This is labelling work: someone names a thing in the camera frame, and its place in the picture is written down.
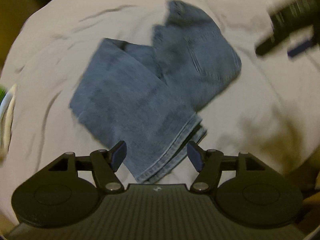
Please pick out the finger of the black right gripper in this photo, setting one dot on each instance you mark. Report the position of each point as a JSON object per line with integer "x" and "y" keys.
{"x": 302, "y": 47}
{"x": 278, "y": 36}

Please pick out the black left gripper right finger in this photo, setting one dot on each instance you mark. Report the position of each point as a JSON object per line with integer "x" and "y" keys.
{"x": 211, "y": 163}

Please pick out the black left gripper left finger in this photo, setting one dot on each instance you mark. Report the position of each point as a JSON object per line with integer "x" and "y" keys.
{"x": 87, "y": 174}

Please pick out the blue denim jeans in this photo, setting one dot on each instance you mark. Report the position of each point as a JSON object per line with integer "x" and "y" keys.
{"x": 149, "y": 96}

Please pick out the white textured duvet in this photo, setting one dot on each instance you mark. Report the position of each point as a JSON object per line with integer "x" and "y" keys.
{"x": 270, "y": 110}

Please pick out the green white object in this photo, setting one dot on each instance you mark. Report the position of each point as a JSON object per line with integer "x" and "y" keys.
{"x": 8, "y": 98}

